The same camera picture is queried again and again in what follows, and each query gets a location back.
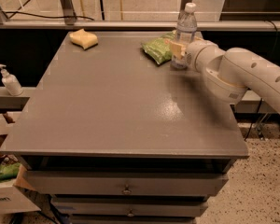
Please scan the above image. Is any blue label plastic water bottle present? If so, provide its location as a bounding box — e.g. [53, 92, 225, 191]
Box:
[171, 3, 197, 69]

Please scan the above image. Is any white pump dispenser bottle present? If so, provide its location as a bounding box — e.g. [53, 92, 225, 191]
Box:
[0, 64, 23, 96]

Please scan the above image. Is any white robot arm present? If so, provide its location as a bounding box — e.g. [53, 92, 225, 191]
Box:
[170, 39, 280, 115]

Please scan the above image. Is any green packet in box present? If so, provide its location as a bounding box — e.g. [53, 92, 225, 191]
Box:
[0, 162, 21, 182]

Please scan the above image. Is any middle grey drawer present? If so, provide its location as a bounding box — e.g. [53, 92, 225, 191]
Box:
[51, 198, 208, 217]

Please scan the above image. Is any metal railing frame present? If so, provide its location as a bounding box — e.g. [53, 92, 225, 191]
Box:
[0, 0, 280, 31]

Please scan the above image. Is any black cable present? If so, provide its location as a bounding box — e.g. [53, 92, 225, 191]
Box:
[3, 10, 95, 21]

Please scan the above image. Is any grey drawer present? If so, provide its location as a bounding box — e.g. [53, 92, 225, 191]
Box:
[23, 171, 228, 197]
[51, 198, 208, 217]

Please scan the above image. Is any top grey drawer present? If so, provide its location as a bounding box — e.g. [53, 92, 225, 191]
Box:
[23, 171, 228, 197]

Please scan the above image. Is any grey drawer cabinet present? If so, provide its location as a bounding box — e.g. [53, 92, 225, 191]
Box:
[1, 32, 248, 224]

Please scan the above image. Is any white cardboard box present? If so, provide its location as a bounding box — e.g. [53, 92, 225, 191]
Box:
[0, 111, 41, 216]

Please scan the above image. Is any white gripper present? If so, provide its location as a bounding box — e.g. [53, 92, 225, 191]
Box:
[170, 40, 218, 72]

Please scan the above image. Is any green jalapeno chip bag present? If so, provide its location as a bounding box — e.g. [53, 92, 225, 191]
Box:
[141, 31, 175, 65]

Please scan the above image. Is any yellow sponge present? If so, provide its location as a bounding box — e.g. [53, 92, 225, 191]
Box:
[69, 29, 98, 49]

